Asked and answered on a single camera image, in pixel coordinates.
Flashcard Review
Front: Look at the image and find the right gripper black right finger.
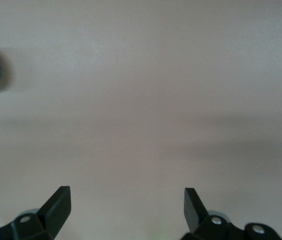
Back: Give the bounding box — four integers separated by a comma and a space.
180, 187, 281, 240

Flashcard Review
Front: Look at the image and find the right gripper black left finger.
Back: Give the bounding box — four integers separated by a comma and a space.
0, 186, 71, 240

